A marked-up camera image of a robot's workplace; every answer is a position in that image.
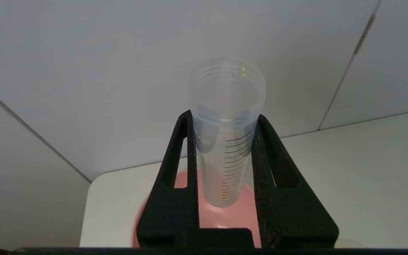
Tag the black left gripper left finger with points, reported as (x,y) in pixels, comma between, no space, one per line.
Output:
(165,209)

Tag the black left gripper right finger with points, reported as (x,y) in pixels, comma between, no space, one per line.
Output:
(289,212)

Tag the test tube with yellow pigment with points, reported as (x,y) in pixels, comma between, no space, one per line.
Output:
(225,106)

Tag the pink plastic bowl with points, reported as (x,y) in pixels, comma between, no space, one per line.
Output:
(225,216)

